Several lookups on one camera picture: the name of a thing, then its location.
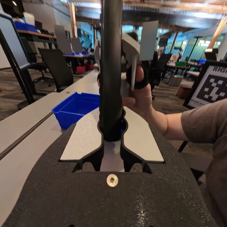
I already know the blue storage box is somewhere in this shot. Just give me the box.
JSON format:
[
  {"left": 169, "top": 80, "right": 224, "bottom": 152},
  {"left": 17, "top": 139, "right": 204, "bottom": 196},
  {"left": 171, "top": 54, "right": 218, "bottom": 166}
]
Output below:
[{"left": 14, "top": 21, "right": 38, "bottom": 33}]

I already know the person's right forearm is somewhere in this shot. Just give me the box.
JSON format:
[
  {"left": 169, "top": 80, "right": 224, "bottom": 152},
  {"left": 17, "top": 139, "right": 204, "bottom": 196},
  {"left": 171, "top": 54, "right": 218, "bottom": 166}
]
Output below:
[{"left": 148, "top": 107, "right": 187, "bottom": 141}]

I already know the black framed marker sign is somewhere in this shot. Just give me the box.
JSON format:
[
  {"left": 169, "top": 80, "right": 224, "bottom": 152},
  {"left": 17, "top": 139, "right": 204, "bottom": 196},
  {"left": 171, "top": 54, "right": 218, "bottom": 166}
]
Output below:
[{"left": 183, "top": 60, "right": 227, "bottom": 109}]

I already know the wooden background desk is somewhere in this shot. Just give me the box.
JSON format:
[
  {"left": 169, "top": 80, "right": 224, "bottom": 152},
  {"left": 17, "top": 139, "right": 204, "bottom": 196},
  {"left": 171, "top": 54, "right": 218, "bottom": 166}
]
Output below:
[{"left": 16, "top": 30, "right": 57, "bottom": 40}]

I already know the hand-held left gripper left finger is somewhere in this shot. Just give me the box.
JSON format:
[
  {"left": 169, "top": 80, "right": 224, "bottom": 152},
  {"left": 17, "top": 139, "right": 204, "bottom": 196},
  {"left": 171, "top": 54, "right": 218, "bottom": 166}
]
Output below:
[{"left": 60, "top": 108, "right": 104, "bottom": 172}]

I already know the silver trash can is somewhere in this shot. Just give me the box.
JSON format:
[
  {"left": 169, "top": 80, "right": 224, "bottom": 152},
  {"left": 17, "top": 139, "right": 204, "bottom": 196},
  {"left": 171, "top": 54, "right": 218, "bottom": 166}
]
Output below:
[{"left": 168, "top": 75, "right": 184, "bottom": 87}]

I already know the black remote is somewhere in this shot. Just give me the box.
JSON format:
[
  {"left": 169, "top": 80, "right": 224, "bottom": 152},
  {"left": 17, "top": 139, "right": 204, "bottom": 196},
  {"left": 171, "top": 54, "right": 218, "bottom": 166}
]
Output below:
[{"left": 98, "top": 0, "right": 127, "bottom": 142}]

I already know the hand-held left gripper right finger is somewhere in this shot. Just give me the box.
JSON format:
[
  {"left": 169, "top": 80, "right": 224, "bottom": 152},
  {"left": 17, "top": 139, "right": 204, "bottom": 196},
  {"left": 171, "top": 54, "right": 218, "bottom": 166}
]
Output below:
[{"left": 121, "top": 107, "right": 165, "bottom": 172}]

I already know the person's right hand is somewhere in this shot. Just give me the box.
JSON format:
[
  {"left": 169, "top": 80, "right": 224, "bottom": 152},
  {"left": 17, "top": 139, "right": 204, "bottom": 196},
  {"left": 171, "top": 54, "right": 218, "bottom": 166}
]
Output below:
[{"left": 122, "top": 66, "right": 155, "bottom": 120}]

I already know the brown cardboard box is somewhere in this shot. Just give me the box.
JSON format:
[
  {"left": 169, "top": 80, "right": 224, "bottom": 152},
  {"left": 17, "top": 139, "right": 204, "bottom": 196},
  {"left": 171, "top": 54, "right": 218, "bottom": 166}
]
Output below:
[{"left": 176, "top": 85, "right": 194, "bottom": 100}]

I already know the blue plastic bin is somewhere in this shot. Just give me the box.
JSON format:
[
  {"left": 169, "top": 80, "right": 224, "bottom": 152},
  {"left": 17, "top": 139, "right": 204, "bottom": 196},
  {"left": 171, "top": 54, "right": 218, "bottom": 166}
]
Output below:
[{"left": 52, "top": 92, "right": 101, "bottom": 130}]

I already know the black display panel stand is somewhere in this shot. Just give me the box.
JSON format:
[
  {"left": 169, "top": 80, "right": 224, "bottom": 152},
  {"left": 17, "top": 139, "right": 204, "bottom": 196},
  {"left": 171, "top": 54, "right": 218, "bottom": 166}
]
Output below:
[{"left": 0, "top": 13, "right": 36, "bottom": 109}]

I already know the black office chair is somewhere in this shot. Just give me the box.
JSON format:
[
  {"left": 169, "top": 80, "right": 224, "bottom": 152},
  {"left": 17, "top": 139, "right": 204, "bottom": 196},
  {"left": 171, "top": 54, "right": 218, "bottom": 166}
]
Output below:
[
  {"left": 38, "top": 48, "right": 74, "bottom": 93},
  {"left": 151, "top": 53, "right": 173, "bottom": 100}
]

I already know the person's grey shirt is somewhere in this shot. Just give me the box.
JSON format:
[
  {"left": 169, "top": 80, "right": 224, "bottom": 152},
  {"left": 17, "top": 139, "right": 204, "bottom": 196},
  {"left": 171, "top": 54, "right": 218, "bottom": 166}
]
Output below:
[{"left": 181, "top": 99, "right": 227, "bottom": 227}]

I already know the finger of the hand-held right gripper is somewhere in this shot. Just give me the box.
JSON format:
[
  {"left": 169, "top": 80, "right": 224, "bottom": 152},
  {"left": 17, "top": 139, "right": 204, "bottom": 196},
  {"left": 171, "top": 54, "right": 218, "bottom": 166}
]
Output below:
[
  {"left": 122, "top": 34, "right": 141, "bottom": 91},
  {"left": 94, "top": 38, "right": 102, "bottom": 71}
]

